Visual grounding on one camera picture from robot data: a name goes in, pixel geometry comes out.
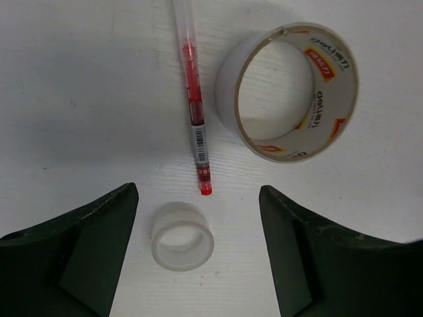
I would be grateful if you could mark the large tape roll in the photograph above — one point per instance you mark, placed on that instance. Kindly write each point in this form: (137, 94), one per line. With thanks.
(289, 93)

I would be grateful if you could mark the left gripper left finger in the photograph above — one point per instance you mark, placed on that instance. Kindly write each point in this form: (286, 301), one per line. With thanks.
(92, 270)

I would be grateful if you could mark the small clear tape roll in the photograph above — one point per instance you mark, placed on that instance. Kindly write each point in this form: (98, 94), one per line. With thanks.
(181, 239)

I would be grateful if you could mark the red pen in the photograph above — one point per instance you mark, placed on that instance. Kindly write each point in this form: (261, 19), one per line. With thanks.
(189, 60)

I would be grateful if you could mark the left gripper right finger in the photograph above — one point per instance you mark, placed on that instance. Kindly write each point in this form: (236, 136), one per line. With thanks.
(289, 275)

